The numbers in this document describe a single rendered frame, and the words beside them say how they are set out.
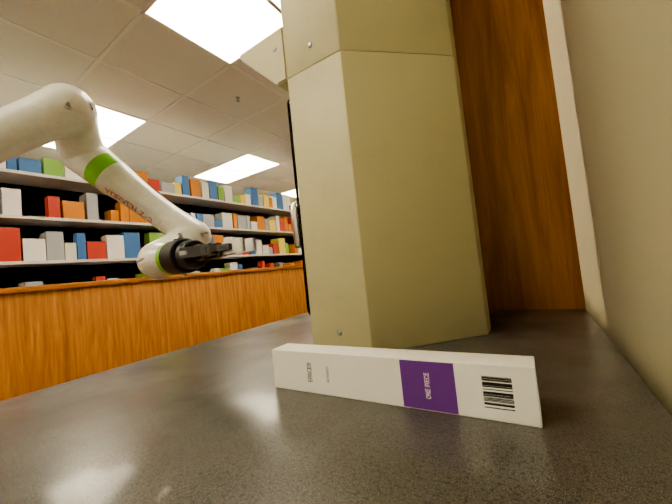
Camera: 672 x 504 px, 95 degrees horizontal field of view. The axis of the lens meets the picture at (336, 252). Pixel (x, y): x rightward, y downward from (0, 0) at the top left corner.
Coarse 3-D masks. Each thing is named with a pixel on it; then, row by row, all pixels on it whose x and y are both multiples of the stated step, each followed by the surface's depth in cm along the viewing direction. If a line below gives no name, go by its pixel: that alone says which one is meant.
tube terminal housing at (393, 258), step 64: (320, 0) 50; (384, 0) 50; (448, 0) 55; (320, 64) 50; (384, 64) 49; (448, 64) 52; (320, 128) 50; (384, 128) 49; (448, 128) 51; (320, 192) 50; (384, 192) 48; (448, 192) 50; (320, 256) 51; (384, 256) 47; (448, 256) 49; (320, 320) 51; (384, 320) 47; (448, 320) 49
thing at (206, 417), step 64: (512, 320) 58; (576, 320) 53; (64, 384) 46; (128, 384) 43; (192, 384) 40; (256, 384) 38; (576, 384) 29; (640, 384) 28; (0, 448) 28; (64, 448) 27; (128, 448) 26; (192, 448) 25; (256, 448) 24; (320, 448) 23; (384, 448) 22; (448, 448) 22; (512, 448) 21; (576, 448) 20; (640, 448) 20
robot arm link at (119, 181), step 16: (112, 176) 92; (128, 176) 94; (112, 192) 93; (128, 192) 92; (144, 192) 94; (144, 208) 93; (160, 208) 93; (176, 208) 96; (160, 224) 93; (176, 224) 93; (192, 224) 94; (208, 240) 97
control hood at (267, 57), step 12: (276, 36) 55; (252, 48) 59; (264, 48) 57; (276, 48) 55; (252, 60) 59; (264, 60) 57; (276, 60) 55; (264, 72) 57; (276, 72) 55; (276, 84) 56
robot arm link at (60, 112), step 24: (48, 96) 77; (72, 96) 80; (0, 120) 70; (24, 120) 73; (48, 120) 76; (72, 120) 81; (96, 120) 87; (0, 144) 70; (24, 144) 74; (72, 144) 87; (96, 144) 92
